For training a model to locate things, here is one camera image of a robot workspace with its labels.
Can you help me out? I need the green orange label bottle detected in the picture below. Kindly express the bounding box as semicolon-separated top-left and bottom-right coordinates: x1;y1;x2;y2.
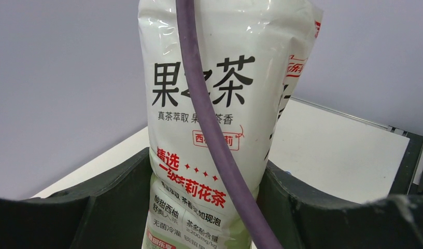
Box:
138;1;322;248

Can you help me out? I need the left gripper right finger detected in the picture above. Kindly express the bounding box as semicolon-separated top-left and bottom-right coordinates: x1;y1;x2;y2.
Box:
257;162;423;248

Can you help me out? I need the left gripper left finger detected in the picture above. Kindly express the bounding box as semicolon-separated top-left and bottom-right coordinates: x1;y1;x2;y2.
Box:
0;148;152;248

